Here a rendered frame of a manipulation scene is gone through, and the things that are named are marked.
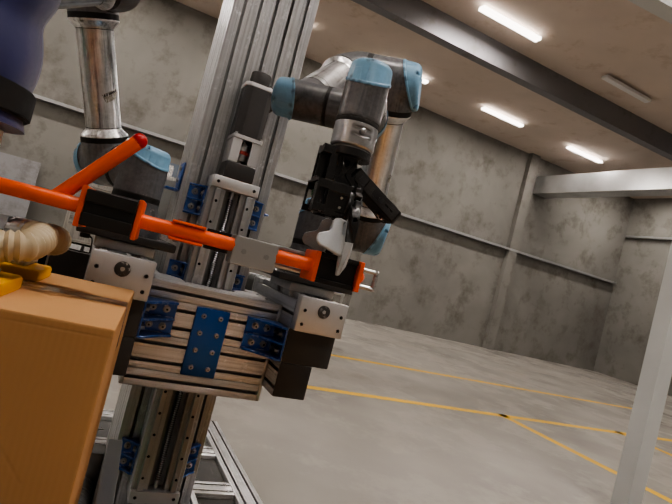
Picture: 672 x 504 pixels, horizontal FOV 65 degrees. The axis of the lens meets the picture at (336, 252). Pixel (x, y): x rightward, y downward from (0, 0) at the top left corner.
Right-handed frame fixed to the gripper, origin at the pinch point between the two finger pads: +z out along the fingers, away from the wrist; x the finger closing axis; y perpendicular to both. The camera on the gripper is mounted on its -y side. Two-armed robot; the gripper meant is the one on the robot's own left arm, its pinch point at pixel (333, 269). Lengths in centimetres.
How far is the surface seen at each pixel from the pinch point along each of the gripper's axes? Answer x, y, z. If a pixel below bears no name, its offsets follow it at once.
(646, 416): -166, -276, 40
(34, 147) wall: -1038, 290, -86
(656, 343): -171, -276, -5
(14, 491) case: 20, 36, 32
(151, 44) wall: -1054, 144, -349
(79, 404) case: 20.2, 31.8, 21.9
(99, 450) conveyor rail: -32, 29, 48
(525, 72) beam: -717, -489, -422
